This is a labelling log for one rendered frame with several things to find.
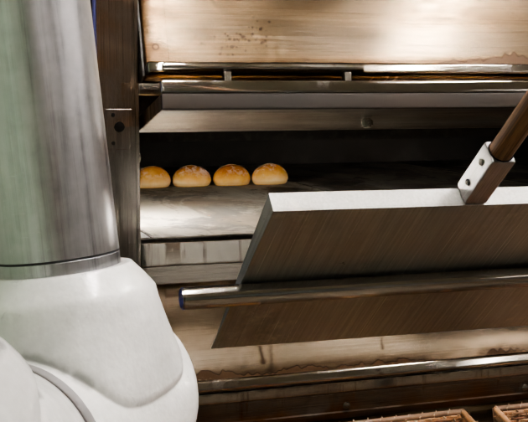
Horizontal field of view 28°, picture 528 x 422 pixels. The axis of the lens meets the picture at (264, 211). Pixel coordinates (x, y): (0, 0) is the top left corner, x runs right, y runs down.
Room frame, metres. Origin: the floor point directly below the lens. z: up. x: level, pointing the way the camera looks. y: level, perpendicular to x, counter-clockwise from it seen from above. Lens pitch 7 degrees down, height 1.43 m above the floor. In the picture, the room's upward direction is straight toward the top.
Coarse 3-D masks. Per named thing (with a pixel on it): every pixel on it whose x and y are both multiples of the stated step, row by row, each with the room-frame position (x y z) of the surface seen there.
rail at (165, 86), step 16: (176, 80) 1.57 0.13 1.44; (192, 80) 1.58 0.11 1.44; (208, 80) 1.59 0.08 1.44; (224, 80) 1.59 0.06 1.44; (240, 80) 1.60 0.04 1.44; (256, 80) 1.61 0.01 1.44; (272, 80) 1.62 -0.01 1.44; (288, 80) 1.63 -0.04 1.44; (304, 80) 1.63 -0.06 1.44; (320, 80) 1.64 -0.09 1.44; (336, 80) 1.65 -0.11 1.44; (352, 80) 1.66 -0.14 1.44; (368, 80) 1.67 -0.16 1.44; (384, 80) 1.68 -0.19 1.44; (400, 80) 1.69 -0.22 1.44; (416, 80) 1.69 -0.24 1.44
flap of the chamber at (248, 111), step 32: (160, 96) 1.56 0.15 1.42; (192, 96) 1.57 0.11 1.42; (224, 96) 1.59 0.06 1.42; (256, 96) 1.60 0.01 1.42; (288, 96) 1.62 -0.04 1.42; (320, 96) 1.63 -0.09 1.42; (352, 96) 1.65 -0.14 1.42; (384, 96) 1.67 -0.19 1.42; (416, 96) 1.68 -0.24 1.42; (448, 96) 1.70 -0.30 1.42; (480, 96) 1.72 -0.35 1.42; (512, 96) 1.74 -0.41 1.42; (160, 128) 1.71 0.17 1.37; (192, 128) 1.73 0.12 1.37; (224, 128) 1.75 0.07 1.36; (256, 128) 1.77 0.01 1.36; (288, 128) 1.80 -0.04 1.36; (320, 128) 1.82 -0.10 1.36; (352, 128) 1.84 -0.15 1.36; (384, 128) 1.86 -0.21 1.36; (416, 128) 1.89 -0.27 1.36
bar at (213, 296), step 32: (192, 288) 1.34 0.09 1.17; (224, 288) 1.35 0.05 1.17; (256, 288) 1.36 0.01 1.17; (288, 288) 1.38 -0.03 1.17; (320, 288) 1.39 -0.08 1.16; (352, 288) 1.40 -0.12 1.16; (384, 288) 1.42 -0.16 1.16; (416, 288) 1.43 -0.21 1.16; (448, 288) 1.45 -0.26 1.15; (480, 288) 1.47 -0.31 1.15
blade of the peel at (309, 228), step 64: (320, 192) 1.29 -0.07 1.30; (384, 192) 1.32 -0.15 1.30; (448, 192) 1.34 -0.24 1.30; (512, 192) 1.37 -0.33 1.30; (256, 256) 1.33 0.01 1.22; (320, 256) 1.36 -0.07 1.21; (384, 256) 1.40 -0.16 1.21; (448, 256) 1.44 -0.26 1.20; (512, 256) 1.48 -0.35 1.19; (256, 320) 1.47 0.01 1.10; (320, 320) 1.51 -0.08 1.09; (384, 320) 1.56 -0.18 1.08; (448, 320) 1.60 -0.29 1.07; (512, 320) 1.65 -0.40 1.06
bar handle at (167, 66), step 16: (176, 64) 1.61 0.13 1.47; (192, 64) 1.62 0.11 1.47; (208, 64) 1.63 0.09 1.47; (224, 64) 1.64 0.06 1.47; (240, 64) 1.64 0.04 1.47; (256, 64) 1.65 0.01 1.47; (272, 64) 1.66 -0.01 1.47; (288, 64) 1.67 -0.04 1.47; (304, 64) 1.68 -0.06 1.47; (320, 64) 1.69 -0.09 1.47; (336, 64) 1.70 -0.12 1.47; (352, 64) 1.70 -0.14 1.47
